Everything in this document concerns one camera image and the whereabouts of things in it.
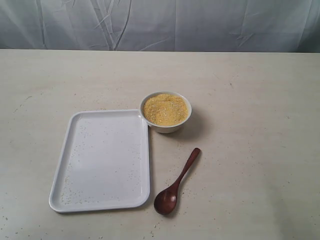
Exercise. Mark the dark brown wooden spoon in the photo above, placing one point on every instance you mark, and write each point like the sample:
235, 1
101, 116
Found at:
166, 201

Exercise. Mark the yellow grain powder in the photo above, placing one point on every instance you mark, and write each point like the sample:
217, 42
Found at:
165, 109

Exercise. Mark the white backdrop curtain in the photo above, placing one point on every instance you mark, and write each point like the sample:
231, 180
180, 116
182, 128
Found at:
161, 25

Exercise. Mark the white rectangular plastic tray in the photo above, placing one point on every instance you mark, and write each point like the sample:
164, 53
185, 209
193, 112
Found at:
104, 163

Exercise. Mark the white ceramic bowl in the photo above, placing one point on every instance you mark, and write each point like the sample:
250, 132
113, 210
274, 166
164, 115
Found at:
165, 129

